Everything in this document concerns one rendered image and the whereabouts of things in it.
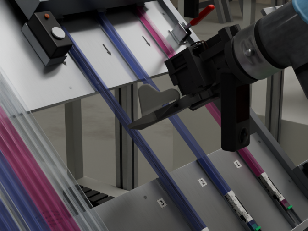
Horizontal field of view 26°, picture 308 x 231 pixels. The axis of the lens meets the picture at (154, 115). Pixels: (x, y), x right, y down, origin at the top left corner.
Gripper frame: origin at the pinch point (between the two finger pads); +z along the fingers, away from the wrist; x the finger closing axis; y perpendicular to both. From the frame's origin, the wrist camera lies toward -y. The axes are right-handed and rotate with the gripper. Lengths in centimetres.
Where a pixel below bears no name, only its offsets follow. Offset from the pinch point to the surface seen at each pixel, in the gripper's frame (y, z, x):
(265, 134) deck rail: -9.2, 3.7, -30.1
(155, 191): -9.9, 4.7, 2.8
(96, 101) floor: 55, 263, -239
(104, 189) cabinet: -6, 52, -28
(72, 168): 2, 59, -28
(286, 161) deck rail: -15.6, 2.0, -30.4
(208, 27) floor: 119, 364, -544
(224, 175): -12.7, 4.0, -13.9
